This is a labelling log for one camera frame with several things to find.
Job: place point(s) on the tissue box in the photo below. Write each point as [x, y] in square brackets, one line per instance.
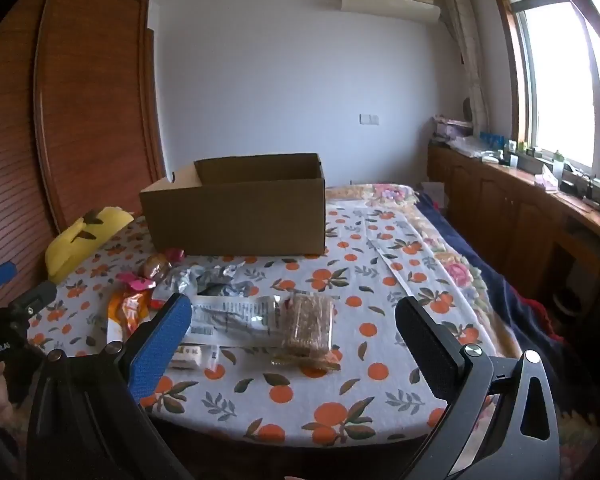
[547, 177]

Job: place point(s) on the navy blue blanket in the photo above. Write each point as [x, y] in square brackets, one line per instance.
[510, 300]

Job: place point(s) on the clear packet of brown crackers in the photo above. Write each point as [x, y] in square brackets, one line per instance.
[307, 322]

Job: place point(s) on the small white snack packet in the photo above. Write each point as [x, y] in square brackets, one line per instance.
[187, 355]

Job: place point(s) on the brown cardboard box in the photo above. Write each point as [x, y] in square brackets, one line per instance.
[240, 210]

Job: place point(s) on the long wooden cabinet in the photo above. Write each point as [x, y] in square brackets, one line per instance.
[510, 215]

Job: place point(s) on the pink candy wrapper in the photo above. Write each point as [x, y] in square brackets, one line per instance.
[135, 281]
[175, 254]

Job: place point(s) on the orange snack packet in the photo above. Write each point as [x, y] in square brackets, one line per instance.
[130, 312]

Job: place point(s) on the white wall socket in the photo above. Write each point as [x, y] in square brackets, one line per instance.
[369, 119]

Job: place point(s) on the white bag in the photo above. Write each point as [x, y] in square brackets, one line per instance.
[434, 195]

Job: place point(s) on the red cloth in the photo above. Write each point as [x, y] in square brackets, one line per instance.
[542, 312]

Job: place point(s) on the crumpled silver foil packet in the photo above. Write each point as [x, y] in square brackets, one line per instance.
[227, 280]

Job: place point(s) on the round brown snack packet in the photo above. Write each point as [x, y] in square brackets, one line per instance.
[155, 266]

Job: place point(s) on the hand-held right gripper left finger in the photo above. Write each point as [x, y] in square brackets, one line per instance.
[160, 345]

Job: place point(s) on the white curtain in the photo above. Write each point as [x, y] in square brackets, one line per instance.
[467, 50]

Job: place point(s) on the white printed snack pouch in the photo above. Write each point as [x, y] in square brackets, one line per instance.
[235, 317]

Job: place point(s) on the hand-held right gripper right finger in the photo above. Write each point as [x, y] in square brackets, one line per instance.
[430, 350]

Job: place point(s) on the floral blanket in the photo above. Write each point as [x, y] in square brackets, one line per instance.
[460, 270]

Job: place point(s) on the wooden framed window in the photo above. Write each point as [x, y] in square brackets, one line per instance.
[555, 75]

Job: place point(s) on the orange fruit print cloth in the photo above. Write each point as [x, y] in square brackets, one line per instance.
[290, 400]

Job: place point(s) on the wooden wardrobe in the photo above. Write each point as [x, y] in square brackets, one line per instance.
[90, 100]

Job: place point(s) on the person's left hand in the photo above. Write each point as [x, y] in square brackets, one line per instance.
[0, 400]

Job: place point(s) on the flat yellowish snack packet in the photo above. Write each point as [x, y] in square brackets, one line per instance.
[305, 362]

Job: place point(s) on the stack of boxes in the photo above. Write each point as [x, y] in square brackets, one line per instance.
[452, 127]

